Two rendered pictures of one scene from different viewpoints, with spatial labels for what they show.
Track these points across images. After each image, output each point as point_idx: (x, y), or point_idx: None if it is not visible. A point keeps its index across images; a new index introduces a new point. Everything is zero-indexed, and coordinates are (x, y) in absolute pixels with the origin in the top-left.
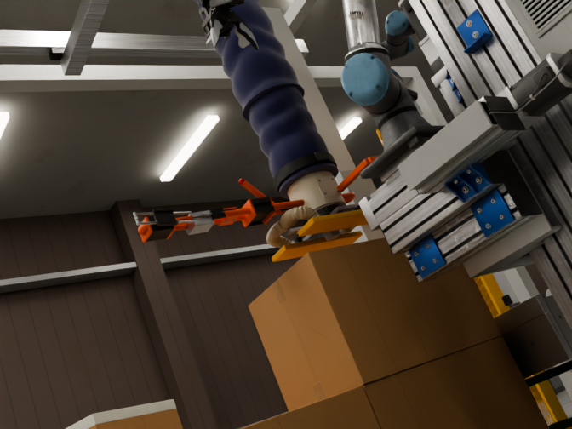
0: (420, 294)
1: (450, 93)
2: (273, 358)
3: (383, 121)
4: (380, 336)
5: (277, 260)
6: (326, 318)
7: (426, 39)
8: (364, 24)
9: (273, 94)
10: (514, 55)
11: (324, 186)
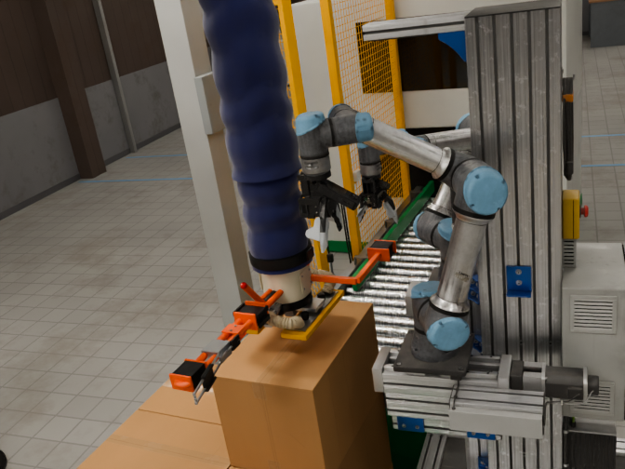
0: (355, 383)
1: None
2: (227, 422)
3: None
4: (338, 438)
5: None
6: (309, 435)
7: None
8: (466, 287)
9: (283, 182)
10: (538, 314)
11: (304, 281)
